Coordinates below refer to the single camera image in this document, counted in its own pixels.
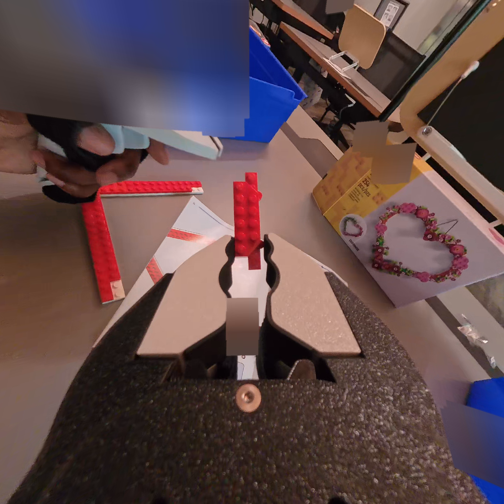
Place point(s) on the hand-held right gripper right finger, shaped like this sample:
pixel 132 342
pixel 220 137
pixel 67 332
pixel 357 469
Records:
pixel 309 303

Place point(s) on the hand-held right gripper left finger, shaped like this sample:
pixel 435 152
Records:
pixel 185 303

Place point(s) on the small red brick assembly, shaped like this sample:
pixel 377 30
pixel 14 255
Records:
pixel 246 216

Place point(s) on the red brick corner frame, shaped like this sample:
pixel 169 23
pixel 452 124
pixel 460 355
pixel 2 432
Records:
pixel 100 244

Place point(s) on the person's left hand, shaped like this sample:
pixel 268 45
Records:
pixel 15 141

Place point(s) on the white instruction booklet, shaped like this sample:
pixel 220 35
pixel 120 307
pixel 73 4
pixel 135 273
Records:
pixel 197 216

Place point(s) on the blue plastic bin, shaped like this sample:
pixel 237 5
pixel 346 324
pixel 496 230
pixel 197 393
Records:
pixel 490 393
pixel 271 106

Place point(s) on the heart wreath toy box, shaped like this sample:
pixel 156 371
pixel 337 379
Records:
pixel 413 252

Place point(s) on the clear plastic wrapper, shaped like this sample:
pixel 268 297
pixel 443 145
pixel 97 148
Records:
pixel 472 334

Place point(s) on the wooden top table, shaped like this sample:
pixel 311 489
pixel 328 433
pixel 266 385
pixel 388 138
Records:
pixel 354 84
pixel 303 17

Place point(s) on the clear acrylic stand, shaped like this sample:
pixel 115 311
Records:
pixel 344 61

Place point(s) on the beige plywood chair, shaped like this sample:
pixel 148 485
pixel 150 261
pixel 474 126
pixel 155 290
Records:
pixel 362 35

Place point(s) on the black cabinet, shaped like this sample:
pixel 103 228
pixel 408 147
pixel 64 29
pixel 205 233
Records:
pixel 397 67

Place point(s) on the black panel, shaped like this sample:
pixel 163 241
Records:
pixel 468 134

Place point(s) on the black picture frame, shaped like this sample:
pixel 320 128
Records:
pixel 391 13

